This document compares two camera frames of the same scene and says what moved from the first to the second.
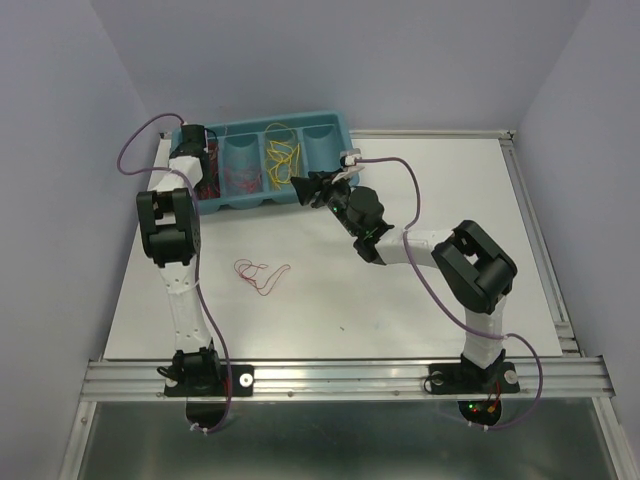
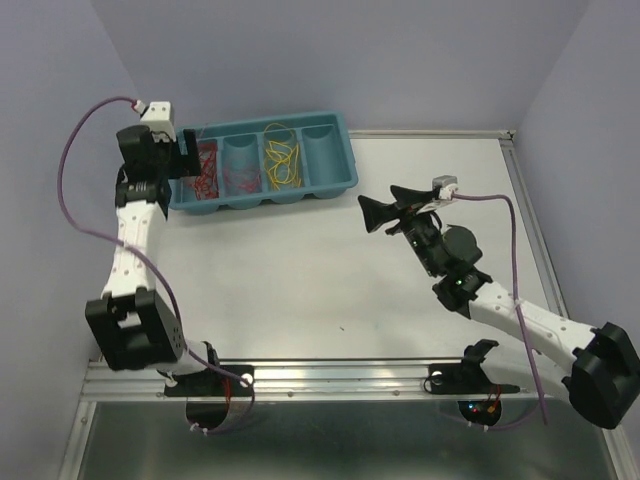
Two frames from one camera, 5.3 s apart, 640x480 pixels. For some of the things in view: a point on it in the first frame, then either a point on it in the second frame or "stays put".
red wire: x=211 y=188 stays put
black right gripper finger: x=305 y=188 to x=376 y=212
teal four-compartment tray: x=257 y=156 stays put
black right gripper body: x=334 y=194 to x=418 y=227
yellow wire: x=282 y=160 stays put
